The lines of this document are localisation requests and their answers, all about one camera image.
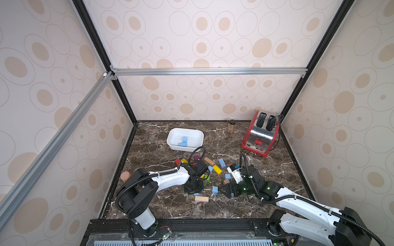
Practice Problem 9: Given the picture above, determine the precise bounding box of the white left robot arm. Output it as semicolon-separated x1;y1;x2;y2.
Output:
115;161;209;230

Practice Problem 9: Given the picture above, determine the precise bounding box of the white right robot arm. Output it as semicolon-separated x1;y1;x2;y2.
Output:
219;166;384;246

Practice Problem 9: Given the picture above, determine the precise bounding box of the long tan block bottom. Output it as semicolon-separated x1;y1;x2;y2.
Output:
195;196;209;203

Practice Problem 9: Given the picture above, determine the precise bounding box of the long tan block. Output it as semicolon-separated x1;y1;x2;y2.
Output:
195;196;209;203
204;157;215;167

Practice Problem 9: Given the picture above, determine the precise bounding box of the long yellow block right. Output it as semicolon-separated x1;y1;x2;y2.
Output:
212;165;222;174

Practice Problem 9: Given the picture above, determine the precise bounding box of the long tan block upper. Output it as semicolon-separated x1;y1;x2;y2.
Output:
204;157;215;167

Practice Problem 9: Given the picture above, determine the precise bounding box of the white rectangular dish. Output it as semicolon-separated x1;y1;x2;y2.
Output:
167;128;204;152

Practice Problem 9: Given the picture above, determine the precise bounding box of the red silver toaster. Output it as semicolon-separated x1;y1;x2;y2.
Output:
241;110;283;157

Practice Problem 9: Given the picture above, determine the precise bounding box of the small brown spice jar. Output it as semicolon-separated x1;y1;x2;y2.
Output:
227;120;236;134

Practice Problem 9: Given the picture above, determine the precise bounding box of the pink lidded glass jar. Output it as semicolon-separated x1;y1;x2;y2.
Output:
120;171;130;182

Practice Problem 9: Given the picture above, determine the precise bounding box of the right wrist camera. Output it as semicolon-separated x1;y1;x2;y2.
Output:
227;165;245;184

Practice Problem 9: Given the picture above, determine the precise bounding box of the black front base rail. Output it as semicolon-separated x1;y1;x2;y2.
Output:
80;217;345;246

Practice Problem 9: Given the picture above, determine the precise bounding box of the silver horizontal frame bar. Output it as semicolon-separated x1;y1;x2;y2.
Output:
113;67;308;76

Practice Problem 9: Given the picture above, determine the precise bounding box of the silver diagonal frame bar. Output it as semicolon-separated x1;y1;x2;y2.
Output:
1;71;114;230

